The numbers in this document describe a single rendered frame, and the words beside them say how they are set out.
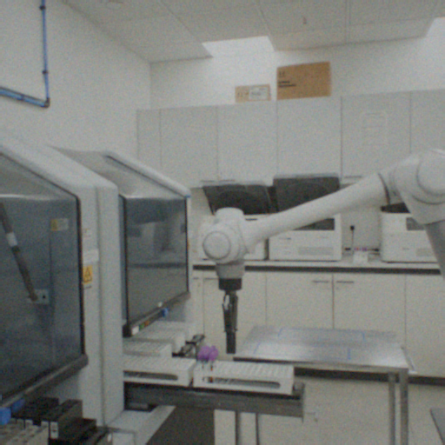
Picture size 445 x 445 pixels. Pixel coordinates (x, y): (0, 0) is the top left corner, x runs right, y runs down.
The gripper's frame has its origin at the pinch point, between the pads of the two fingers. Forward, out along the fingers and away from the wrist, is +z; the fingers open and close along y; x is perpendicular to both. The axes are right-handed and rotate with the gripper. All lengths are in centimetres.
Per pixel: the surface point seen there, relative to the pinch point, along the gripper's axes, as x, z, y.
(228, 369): 0.7, 8.1, -1.6
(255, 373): -8.3, 8.0, -3.1
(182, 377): 14.3, 10.4, -4.7
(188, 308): 33, 3, 56
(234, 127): 57, -107, 257
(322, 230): -17, -21, 231
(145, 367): 26.7, 8.1, -4.5
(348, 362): -35.1, 12.2, 25.5
